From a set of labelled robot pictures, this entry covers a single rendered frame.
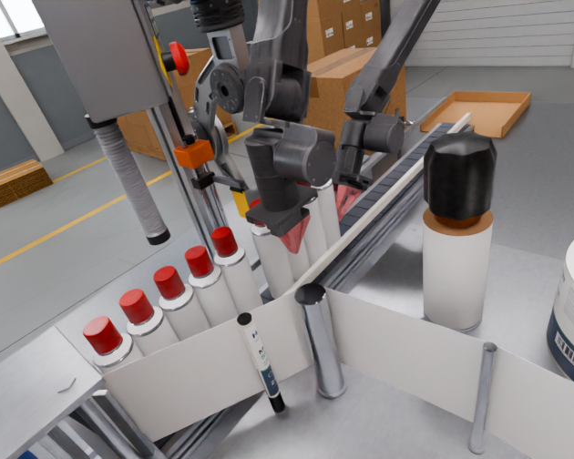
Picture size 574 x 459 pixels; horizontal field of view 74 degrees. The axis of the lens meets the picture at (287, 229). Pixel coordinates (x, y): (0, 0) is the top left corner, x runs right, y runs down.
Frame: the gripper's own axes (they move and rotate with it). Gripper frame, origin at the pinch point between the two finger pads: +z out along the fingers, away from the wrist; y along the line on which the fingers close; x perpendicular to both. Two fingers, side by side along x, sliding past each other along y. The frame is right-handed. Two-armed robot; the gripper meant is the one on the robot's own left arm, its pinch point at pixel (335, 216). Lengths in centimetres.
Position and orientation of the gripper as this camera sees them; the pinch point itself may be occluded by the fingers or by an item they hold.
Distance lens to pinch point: 82.3
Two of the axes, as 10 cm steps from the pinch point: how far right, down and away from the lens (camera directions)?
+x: 6.2, 0.7, 7.8
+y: 7.5, 2.3, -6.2
